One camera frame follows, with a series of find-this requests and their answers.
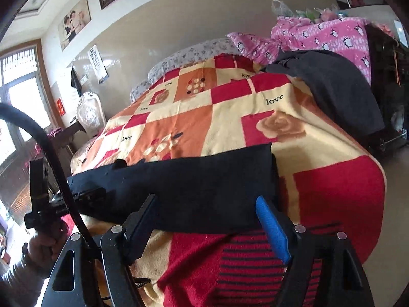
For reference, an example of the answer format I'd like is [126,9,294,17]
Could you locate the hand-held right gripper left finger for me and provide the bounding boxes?
[40,193,159,307]

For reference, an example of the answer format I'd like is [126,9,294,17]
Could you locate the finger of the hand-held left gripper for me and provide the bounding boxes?
[70,186,107,214]

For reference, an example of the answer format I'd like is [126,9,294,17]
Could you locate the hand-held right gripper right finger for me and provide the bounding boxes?
[256,196,376,307]

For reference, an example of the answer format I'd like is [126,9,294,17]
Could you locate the black pants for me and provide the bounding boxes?
[69,143,279,233]

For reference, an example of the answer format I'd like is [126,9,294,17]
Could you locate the person's left forearm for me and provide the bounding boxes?
[0,256,49,307]

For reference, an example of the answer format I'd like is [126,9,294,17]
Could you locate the person's left hand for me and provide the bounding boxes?
[27,219,70,278]

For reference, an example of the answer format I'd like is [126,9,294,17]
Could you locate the red orange patchwork blanket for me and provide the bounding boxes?
[70,54,387,307]

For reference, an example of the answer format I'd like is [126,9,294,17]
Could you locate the white ornate chair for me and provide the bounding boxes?
[77,91,106,135]

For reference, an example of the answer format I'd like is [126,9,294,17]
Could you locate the window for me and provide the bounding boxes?
[0,46,54,170]

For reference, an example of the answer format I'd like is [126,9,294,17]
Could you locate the black hanging cloth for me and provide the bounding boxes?
[71,68,83,97]

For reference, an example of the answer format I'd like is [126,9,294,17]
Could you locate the small grey floral pillow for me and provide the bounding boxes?
[130,78,153,102]

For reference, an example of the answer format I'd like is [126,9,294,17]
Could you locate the eye chart poster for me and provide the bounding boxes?
[87,44,109,84]

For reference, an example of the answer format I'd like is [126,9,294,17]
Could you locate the dark grey garment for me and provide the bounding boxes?
[260,49,385,135]

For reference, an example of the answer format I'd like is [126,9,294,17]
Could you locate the large grey floral pillow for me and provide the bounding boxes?
[147,37,241,82]

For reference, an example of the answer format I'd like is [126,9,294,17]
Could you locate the pink penguin pillow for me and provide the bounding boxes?
[226,32,282,65]

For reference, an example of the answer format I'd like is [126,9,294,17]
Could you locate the black metal cart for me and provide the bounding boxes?
[366,22,409,155]

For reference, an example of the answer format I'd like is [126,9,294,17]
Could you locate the pink penguin quilt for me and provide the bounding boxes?
[271,16,373,84]

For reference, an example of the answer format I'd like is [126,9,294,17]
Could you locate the green plastic bag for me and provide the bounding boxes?
[296,8,321,24]

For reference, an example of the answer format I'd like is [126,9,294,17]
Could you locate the white plastic bag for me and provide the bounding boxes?
[271,0,293,17]

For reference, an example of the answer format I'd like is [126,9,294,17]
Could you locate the clear plastic bag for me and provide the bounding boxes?
[320,6,340,21]

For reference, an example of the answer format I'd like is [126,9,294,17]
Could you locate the black cable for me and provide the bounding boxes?
[0,102,100,254]

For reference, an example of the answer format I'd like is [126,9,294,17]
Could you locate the wall photo poster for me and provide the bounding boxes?
[58,0,92,52]

